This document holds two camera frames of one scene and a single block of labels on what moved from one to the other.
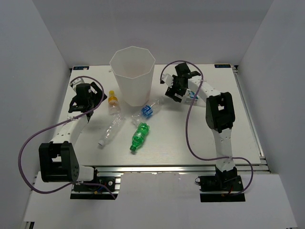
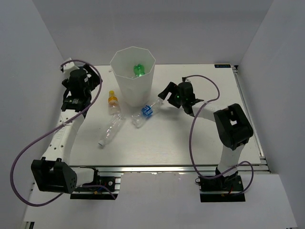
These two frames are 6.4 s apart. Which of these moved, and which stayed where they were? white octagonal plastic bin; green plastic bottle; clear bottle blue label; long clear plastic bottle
Moved: green plastic bottle
Stayed: long clear plastic bottle; white octagonal plastic bin; clear bottle blue label
